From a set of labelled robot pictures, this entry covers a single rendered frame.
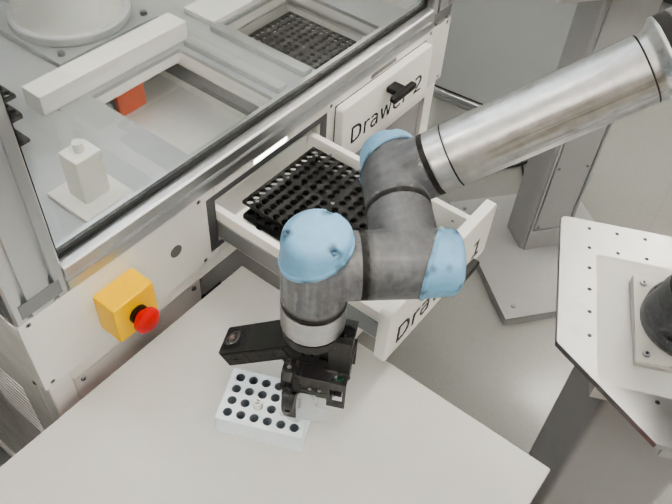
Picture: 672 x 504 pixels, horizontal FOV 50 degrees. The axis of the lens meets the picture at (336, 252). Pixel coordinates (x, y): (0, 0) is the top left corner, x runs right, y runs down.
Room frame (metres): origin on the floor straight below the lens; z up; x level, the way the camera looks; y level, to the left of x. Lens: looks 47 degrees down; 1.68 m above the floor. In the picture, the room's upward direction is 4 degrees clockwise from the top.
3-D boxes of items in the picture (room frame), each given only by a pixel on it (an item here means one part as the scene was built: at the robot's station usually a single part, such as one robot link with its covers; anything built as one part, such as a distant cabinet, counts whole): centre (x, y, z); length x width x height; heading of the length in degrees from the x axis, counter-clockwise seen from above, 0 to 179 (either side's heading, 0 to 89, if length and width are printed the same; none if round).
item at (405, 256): (0.53, -0.08, 1.11); 0.11 x 0.11 x 0.08; 8
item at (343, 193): (0.83, 0.01, 0.87); 0.22 x 0.18 x 0.06; 55
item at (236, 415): (0.52, 0.08, 0.78); 0.12 x 0.08 x 0.04; 80
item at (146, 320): (0.60, 0.26, 0.88); 0.04 x 0.03 x 0.04; 145
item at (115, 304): (0.61, 0.28, 0.88); 0.07 x 0.05 x 0.07; 145
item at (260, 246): (0.83, 0.02, 0.86); 0.40 x 0.26 x 0.06; 55
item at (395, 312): (0.71, -0.15, 0.87); 0.29 x 0.02 x 0.11; 145
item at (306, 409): (0.48, 0.02, 0.85); 0.06 x 0.03 x 0.09; 80
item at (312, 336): (0.51, 0.02, 1.03); 0.08 x 0.08 x 0.05
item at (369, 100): (1.15, -0.07, 0.87); 0.29 x 0.02 x 0.11; 145
